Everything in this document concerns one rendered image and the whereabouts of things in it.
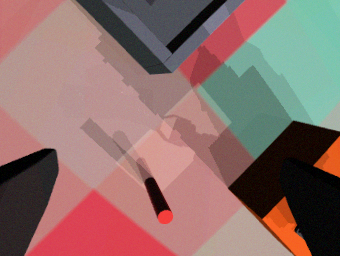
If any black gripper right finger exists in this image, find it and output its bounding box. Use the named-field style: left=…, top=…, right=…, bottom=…
left=279, top=157, right=340, bottom=256

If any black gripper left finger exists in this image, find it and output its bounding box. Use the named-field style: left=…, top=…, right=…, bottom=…
left=0, top=149, right=58, bottom=256

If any dark red cylinder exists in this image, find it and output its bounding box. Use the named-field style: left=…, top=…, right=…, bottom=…
left=145, top=177, right=174, bottom=225

